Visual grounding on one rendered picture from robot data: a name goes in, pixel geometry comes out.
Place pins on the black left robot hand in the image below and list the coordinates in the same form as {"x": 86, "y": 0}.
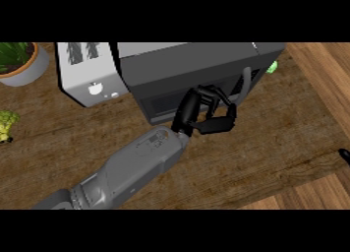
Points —
{"x": 190, "y": 108}

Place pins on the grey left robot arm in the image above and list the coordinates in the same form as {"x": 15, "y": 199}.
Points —
{"x": 134, "y": 164}

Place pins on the dark grey microwave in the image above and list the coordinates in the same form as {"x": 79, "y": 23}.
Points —
{"x": 193, "y": 72}

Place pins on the green object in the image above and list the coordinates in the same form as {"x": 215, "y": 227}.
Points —
{"x": 274, "y": 67}

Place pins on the white toaster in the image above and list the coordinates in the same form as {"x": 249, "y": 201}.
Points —
{"x": 88, "y": 74}

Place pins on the green broccoli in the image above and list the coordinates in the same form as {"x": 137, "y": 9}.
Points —
{"x": 4, "y": 124}

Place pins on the potted green plant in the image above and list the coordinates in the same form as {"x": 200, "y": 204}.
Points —
{"x": 13, "y": 62}

